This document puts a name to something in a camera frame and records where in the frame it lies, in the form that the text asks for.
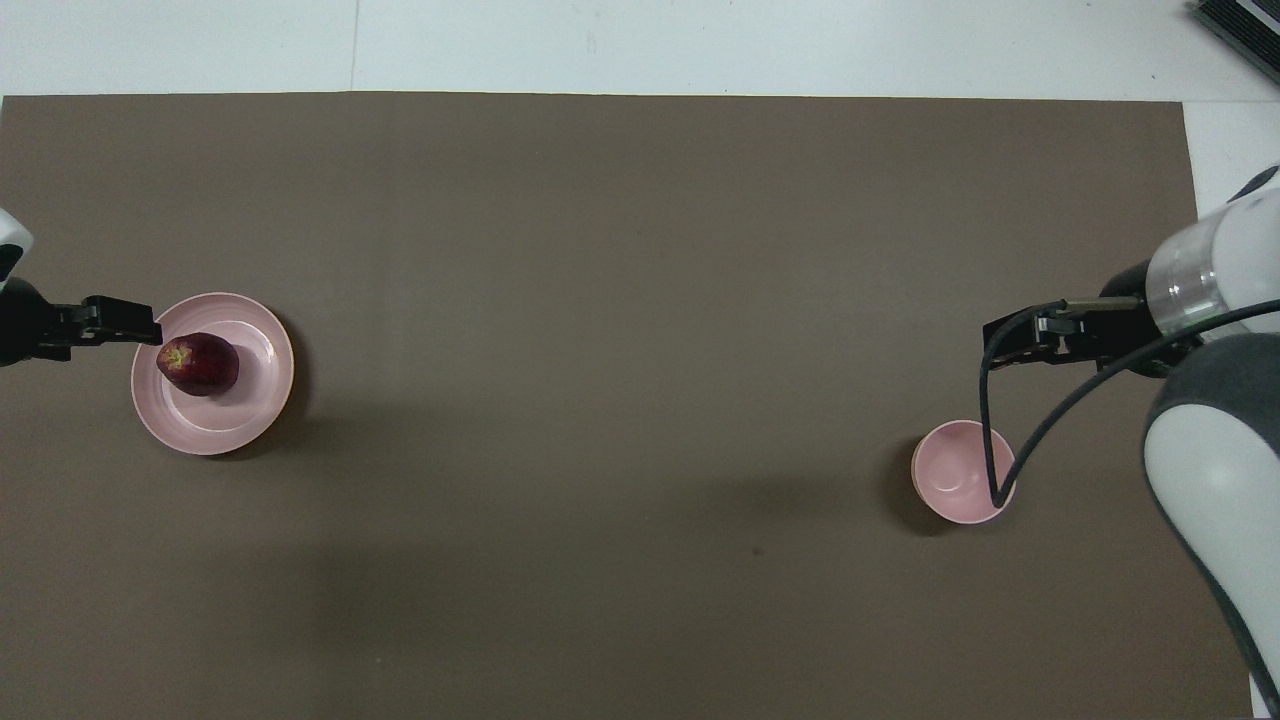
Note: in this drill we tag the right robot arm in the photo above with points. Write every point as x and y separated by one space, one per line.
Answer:
1215 470

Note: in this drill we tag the black stand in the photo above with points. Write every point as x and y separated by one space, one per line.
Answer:
1240 22

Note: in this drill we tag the pink bowl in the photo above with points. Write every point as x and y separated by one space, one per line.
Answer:
950 480

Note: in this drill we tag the dark red apple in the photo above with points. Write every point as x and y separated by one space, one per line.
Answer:
200 364

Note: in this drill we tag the pink plate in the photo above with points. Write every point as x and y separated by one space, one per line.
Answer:
255 395

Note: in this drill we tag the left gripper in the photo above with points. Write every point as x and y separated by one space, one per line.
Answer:
22 322

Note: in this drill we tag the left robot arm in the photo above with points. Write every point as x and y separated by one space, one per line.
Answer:
10 235

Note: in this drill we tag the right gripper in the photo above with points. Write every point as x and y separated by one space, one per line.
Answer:
1120 335

